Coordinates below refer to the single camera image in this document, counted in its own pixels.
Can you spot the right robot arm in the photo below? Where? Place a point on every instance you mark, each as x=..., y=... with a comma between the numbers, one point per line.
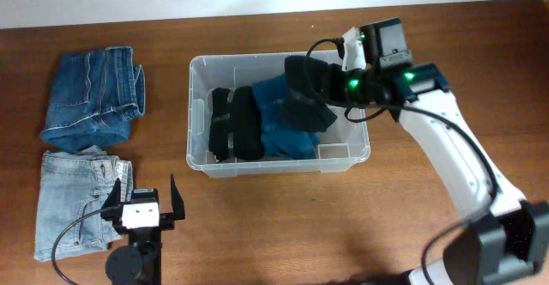
x=500, y=237

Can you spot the black garment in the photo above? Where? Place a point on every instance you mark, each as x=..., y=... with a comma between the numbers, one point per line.
x=235, y=129

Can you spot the dark charcoal garment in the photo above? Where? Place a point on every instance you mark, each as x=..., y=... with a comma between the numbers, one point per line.
x=301, y=108

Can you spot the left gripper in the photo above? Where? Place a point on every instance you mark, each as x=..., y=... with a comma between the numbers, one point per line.
x=112, y=207

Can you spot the blue garment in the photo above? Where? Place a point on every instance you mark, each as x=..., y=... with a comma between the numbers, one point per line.
x=278, y=137

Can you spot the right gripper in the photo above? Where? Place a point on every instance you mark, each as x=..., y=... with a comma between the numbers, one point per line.
x=359, y=100

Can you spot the light blue folded jeans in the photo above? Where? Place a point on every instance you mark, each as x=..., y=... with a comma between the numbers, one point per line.
x=72, y=185

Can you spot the dark blue jeans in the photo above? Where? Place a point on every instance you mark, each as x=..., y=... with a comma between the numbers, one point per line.
x=94, y=97

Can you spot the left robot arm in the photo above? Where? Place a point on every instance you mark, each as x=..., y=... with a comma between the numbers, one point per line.
x=138, y=262

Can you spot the clear plastic storage container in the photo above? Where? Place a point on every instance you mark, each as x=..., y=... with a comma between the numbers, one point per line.
x=343, y=145

